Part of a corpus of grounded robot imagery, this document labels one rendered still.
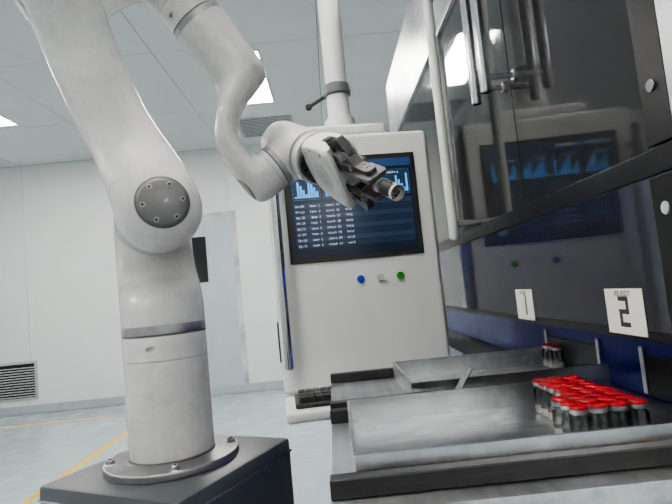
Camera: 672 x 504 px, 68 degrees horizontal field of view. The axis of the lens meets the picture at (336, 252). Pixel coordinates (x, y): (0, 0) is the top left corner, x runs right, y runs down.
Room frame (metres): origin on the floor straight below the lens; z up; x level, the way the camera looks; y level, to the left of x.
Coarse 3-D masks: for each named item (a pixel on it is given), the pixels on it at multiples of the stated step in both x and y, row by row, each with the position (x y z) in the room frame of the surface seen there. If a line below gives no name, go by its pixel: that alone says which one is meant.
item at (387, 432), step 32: (512, 384) 0.79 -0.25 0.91; (352, 416) 0.78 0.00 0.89; (384, 416) 0.78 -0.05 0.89; (416, 416) 0.78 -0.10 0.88; (448, 416) 0.76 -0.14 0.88; (480, 416) 0.75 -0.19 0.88; (512, 416) 0.73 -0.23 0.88; (352, 448) 0.63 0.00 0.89; (384, 448) 0.65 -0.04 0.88; (416, 448) 0.53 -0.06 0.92; (448, 448) 0.53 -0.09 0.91; (480, 448) 0.53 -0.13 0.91; (512, 448) 0.53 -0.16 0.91; (544, 448) 0.53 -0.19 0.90; (576, 448) 0.53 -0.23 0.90
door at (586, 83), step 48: (528, 0) 0.84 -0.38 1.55; (576, 0) 0.69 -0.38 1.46; (624, 0) 0.59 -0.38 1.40; (528, 48) 0.87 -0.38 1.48; (576, 48) 0.71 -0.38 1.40; (624, 48) 0.60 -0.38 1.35; (528, 96) 0.89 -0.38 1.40; (576, 96) 0.73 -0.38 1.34; (624, 96) 0.62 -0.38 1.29; (528, 144) 0.92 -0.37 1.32; (576, 144) 0.75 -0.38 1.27; (624, 144) 0.63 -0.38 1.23; (528, 192) 0.94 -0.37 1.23
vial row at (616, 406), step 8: (560, 384) 0.71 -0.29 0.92; (568, 384) 0.69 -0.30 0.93; (576, 384) 0.69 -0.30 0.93; (584, 392) 0.64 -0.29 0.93; (592, 392) 0.63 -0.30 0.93; (600, 392) 0.63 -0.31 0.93; (600, 400) 0.60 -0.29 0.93; (608, 400) 0.59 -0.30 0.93; (616, 400) 0.59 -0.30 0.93; (608, 408) 0.58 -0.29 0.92; (616, 408) 0.57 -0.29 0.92; (624, 408) 0.57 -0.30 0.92; (616, 416) 0.57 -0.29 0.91; (624, 416) 0.57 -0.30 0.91; (616, 424) 0.57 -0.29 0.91; (624, 424) 0.57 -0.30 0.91
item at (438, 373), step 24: (408, 360) 1.13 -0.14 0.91; (432, 360) 1.13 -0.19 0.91; (456, 360) 1.13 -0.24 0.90; (480, 360) 1.13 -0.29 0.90; (504, 360) 1.13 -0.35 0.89; (528, 360) 1.13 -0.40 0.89; (408, 384) 0.90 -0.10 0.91; (432, 384) 0.87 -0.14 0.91; (456, 384) 0.87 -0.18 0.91; (480, 384) 0.87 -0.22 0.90
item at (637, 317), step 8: (640, 288) 0.62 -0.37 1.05; (608, 296) 0.70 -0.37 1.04; (616, 296) 0.68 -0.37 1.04; (632, 296) 0.64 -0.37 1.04; (640, 296) 0.62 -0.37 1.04; (608, 304) 0.70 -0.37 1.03; (616, 304) 0.68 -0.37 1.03; (624, 304) 0.66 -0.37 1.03; (632, 304) 0.64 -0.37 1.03; (640, 304) 0.63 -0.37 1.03; (608, 312) 0.70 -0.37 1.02; (616, 312) 0.68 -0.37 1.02; (632, 312) 0.65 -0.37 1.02; (640, 312) 0.63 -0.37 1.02; (608, 320) 0.71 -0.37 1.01; (616, 320) 0.69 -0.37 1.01; (624, 320) 0.67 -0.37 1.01; (632, 320) 0.65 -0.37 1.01; (640, 320) 0.63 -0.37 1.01; (616, 328) 0.69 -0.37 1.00; (624, 328) 0.67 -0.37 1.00; (632, 328) 0.65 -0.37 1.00; (640, 328) 0.63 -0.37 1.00; (648, 336) 0.62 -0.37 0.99
